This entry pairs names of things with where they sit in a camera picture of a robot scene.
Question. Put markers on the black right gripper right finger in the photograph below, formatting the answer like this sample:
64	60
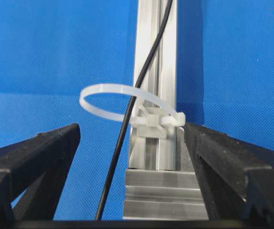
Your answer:
236	178

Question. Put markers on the white zip tie loop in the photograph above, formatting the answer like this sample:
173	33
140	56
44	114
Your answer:
153	122

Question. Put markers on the square aluminium extrusion frame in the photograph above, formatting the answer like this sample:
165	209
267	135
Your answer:
160	180

